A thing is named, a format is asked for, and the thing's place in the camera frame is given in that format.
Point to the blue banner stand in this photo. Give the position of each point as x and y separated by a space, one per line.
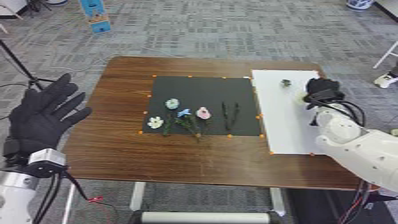
96 15

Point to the person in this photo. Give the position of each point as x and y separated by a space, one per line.
386 80

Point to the pale grey bar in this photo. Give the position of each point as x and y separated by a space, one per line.
204 218

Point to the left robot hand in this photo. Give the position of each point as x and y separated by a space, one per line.
37 120

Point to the pink flower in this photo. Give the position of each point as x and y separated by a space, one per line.
203 113

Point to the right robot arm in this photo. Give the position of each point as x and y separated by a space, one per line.
355 146

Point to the pale teal flower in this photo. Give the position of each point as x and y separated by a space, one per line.
171 103

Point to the white flower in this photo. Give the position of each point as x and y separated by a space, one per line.
155 122

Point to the white sheet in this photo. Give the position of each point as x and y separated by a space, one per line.
284 126

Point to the dark mat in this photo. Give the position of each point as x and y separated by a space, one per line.
201 90

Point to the blue flower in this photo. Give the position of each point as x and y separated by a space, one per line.
183 113

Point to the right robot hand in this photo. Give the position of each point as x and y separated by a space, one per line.
323 89

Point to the black tripod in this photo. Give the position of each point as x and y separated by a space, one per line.
20 66

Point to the white table leg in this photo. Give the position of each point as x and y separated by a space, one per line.
137 196
277 201

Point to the white and blue vase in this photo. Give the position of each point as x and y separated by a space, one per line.
359 4

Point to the small dark green sprig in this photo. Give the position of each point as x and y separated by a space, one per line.
286 82

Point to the white chair leg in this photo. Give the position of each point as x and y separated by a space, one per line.
386 55

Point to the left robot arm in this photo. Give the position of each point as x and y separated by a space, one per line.
14 193

